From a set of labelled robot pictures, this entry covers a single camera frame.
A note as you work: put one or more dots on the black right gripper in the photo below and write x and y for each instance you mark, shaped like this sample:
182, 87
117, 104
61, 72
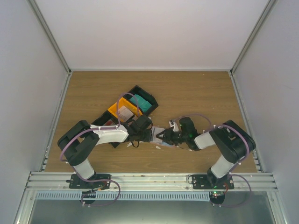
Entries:
168, 136

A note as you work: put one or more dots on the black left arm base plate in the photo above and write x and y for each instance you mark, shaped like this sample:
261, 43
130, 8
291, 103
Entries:
97, 181

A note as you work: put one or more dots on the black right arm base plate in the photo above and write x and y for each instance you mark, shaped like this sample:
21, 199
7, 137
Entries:
204, 181

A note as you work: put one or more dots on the stack of teal cards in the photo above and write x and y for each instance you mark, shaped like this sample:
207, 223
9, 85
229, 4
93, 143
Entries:
143, 104

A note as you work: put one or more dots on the stack of white cards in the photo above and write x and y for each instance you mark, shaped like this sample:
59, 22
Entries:
125, 114

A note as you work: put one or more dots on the black bin with red cards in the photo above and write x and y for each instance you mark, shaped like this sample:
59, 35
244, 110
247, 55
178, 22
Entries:
105, 121

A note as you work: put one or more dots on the black bin with teal cards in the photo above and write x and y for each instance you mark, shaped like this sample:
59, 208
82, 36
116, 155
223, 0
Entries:
138, 90

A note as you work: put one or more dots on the aluminium front rail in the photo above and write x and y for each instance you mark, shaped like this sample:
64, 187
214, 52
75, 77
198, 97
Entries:
144, 181

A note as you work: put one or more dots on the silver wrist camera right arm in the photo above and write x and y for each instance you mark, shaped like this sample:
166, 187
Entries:
173, 126

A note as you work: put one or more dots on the grey slotted cable duct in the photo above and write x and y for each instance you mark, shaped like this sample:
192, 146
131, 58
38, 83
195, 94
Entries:
129, 196

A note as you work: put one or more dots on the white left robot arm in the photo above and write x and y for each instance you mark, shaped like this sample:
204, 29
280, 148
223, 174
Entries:
80, 140

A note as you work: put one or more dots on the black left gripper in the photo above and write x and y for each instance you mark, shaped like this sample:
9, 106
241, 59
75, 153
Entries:
148, 137

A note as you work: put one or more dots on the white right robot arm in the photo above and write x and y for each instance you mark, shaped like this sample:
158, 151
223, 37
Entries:
233, 143

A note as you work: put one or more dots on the yellow bin with white cards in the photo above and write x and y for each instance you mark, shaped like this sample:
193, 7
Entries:
130, 106

